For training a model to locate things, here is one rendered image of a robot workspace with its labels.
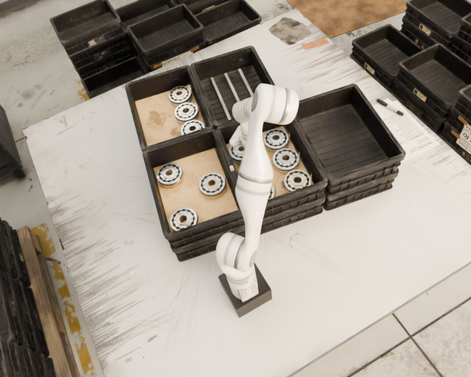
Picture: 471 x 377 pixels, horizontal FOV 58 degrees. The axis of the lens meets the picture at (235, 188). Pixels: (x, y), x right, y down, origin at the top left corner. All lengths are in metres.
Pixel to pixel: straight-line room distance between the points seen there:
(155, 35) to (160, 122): 1.13
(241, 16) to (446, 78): 1.38
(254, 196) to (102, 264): 0.84
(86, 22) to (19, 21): 1.39
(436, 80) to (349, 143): 1.09
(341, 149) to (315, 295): 0.57
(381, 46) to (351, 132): 1.35
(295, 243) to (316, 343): 0.37
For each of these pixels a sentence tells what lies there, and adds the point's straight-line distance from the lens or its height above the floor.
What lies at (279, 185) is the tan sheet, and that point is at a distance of 1.60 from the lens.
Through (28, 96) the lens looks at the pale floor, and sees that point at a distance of 3.69.
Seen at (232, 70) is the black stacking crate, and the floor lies 0.83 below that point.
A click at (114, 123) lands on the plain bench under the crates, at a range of 2.14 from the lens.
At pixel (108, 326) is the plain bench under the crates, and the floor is 0.70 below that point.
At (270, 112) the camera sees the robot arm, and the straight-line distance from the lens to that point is 1.04.
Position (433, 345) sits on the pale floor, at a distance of 2.34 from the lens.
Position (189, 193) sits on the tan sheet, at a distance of 1.63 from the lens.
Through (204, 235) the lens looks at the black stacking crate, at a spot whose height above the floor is 0.84.
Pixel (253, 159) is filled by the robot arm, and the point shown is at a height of 1.32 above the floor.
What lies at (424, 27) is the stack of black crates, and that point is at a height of 0.41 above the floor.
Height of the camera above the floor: 2.18
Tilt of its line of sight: 57 degrees down
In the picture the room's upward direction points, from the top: 11 degrees counter-clockwise
